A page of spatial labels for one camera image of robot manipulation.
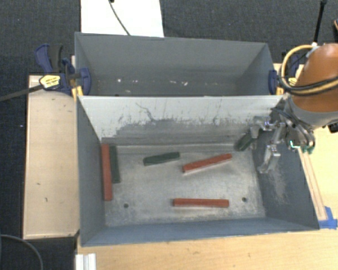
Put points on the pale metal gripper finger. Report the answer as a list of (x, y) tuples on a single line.
[(270, 157), (263, 124)]

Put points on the dark green flat block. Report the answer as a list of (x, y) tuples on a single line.
[(161, 159), (115, 164), (242, 143)]

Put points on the red-brown flat block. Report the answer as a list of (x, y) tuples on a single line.
[(207, 162), (200, 202), (107, 173)]

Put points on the grey metal bin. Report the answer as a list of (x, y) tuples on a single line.
[(169, 184)]

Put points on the pale wood flat board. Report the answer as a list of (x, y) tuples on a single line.
[(50, 164)]

